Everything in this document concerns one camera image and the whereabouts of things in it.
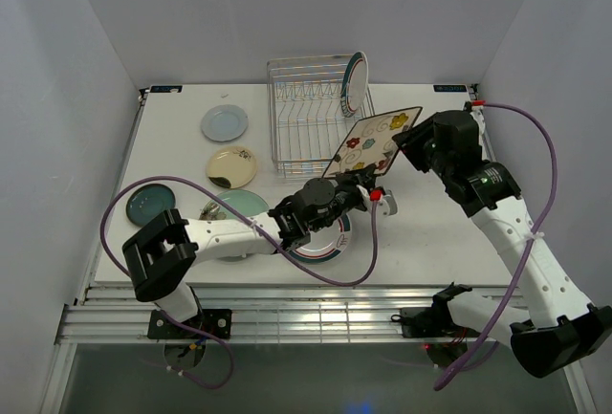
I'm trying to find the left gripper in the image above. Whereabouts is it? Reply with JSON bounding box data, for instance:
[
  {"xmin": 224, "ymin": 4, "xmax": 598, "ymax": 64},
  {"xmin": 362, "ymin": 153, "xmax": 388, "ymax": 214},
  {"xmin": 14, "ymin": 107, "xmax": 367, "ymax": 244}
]
[{"xmin": 309, "ymin": 164, "xmax": 378, "ymax": 233}]

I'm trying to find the square floral plate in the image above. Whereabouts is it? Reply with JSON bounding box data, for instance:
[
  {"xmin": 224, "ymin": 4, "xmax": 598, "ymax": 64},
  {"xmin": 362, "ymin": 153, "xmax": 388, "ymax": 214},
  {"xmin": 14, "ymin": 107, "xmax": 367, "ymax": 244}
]
[{"xmin": 322, "ymin": 106, "xmax": 423, "ymax": 178}]

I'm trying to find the white plate teal rim back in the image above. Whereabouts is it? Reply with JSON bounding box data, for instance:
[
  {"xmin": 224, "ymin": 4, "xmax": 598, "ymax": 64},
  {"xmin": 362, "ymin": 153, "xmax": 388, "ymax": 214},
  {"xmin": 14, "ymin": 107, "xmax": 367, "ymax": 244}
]
[{"xmin": 340, "ymin": 52, "xmax": 369, "ymax": 118}]

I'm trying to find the white plate teal rim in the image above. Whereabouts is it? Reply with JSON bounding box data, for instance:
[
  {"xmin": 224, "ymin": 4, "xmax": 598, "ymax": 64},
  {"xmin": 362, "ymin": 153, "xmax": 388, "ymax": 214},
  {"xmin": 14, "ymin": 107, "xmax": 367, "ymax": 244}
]
[
  {"xmin": 340, "ymin": 52, "xmax": 369, "ymax": 118},
  {"xmin": 291, "ymin": 215, "xmax": 353, "ymax": 264}
]

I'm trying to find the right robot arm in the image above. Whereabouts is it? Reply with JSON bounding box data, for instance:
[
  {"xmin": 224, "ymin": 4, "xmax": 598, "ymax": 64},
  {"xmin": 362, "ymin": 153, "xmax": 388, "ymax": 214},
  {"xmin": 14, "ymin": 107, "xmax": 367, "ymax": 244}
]
[{"xmin": 393, "ymin": 111, "xmax": 611, "ymax": 378}]

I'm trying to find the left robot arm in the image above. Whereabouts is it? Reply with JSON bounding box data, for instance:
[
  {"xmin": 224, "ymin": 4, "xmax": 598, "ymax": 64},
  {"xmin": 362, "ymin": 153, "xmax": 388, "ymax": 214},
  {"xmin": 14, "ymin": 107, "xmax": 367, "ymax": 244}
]
[{"xmin": 121, "ymin": 170, "xmax": 385, "ymax": 338}]

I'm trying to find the dark label sticker right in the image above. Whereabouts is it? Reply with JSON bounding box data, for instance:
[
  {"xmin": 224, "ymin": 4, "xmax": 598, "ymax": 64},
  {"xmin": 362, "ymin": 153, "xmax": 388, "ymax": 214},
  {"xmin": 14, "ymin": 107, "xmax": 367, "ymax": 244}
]
[{"xmin": 433, "ymin": 84, "xmax": 468, "ymax": 93}]

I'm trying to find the dark label sticker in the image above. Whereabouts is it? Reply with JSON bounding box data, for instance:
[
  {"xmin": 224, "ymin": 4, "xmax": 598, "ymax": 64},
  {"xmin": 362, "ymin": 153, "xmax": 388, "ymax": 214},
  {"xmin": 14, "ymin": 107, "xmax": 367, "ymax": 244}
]
[
  {"xmin": 149, "ymin": 85, "xmax": 183, "ymax": 94},
  {"xmin": 433, "ymin": 84, "xmax": 468, "ymax": 93}
]

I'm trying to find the white plate teal rim front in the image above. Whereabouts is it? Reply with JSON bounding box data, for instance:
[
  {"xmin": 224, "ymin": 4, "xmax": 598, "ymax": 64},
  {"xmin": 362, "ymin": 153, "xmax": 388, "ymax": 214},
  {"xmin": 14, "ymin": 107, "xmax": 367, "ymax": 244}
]
[{"xmin": 291, "ymin": 215, "xmax": 353, "ymax": 264}]

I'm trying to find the mint green flower plate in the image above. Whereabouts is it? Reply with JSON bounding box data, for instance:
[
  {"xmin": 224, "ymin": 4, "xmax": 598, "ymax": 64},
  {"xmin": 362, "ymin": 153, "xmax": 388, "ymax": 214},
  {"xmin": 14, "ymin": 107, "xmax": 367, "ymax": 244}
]
[{"xmin": 198, "ymin": 188, "xmax": 270, "ymax": 262}]

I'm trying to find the cream plate with flowers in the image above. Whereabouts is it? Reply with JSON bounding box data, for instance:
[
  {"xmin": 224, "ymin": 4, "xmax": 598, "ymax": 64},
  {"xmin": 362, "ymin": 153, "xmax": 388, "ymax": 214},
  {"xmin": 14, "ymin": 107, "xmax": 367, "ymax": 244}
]
[{"xmin": 206, "ymin": 146, "xmax": 258, "ymax": 189}]

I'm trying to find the light blue scalloped plate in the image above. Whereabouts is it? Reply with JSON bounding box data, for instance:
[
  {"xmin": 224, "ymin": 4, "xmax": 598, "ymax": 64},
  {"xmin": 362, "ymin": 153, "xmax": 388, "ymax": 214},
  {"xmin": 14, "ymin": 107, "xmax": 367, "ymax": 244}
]
[{"xmin": 200, "ymin": 104, "xmax": 249, "ymax": 142}]

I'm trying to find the dark teal saucer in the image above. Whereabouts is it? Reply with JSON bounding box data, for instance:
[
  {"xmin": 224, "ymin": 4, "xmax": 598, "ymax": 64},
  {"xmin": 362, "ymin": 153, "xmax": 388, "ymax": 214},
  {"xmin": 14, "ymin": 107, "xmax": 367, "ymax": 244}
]
[{"xmin": 125, "ymin": 184, "xmax": 176, "ymax": 228}]

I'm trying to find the dark label sticker left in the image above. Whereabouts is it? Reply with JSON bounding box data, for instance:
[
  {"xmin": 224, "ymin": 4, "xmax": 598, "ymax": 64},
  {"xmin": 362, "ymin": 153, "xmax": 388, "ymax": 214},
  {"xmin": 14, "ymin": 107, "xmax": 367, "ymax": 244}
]
[{"xmin": 149, "ymin": 85, "xmax": 183, "ymax": 94}]

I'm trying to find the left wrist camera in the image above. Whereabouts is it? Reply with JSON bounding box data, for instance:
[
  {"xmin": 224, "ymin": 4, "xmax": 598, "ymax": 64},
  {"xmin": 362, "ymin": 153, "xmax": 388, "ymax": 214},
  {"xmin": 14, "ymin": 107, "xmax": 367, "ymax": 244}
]
[{"xmin": 369, "ymin": 188, "xmax": 398, "ymax": 217}]

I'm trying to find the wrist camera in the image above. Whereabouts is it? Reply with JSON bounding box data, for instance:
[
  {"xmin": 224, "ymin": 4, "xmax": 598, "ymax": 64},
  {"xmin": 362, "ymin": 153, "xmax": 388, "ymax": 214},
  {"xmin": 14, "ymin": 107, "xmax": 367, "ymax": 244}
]
[
  {"xmin": 369, "ymin": 188, "xmax": 398, "ymax": 217},
  {"xmin": 464, "ymin": 100, "xmax": 487, "ymax": 137}
]

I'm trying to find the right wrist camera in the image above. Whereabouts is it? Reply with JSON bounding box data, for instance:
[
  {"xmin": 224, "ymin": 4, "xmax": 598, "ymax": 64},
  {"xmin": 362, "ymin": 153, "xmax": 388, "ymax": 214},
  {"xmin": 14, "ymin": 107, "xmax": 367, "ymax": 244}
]
[{"xmin": 464, "ymin": 100, "xmax": 487, "ymax": 137}]

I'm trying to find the metal wire dish rack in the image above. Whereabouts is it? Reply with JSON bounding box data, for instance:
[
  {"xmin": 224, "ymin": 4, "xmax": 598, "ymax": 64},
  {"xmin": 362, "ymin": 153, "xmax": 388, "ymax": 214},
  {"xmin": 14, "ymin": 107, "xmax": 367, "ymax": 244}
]
[{"xmin": 267, "ymin": 54, "xmax": 375, "ymax": 179}]

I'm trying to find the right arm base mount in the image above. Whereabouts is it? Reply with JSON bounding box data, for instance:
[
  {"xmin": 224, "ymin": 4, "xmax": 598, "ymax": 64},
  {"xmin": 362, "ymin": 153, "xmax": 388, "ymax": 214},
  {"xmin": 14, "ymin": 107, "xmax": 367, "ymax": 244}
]
[{"xmin": 390, "ymin": 306, "xmax": 478, "ymax": 338}]

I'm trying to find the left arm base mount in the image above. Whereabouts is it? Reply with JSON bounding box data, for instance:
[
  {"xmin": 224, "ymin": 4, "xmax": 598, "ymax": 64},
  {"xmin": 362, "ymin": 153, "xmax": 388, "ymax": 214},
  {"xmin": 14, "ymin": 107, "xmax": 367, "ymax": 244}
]
[{"xmin": 146, "ymin": 309, "xmax": 232, "ymax": 340}]

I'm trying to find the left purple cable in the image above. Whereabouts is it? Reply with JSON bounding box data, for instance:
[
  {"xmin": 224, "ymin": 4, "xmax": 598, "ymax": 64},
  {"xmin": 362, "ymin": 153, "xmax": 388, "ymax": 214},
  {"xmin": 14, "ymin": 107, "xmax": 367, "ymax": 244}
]
[{"xmin": 98, "ymin": 175, "xmax": 382, "ymax": 390}]

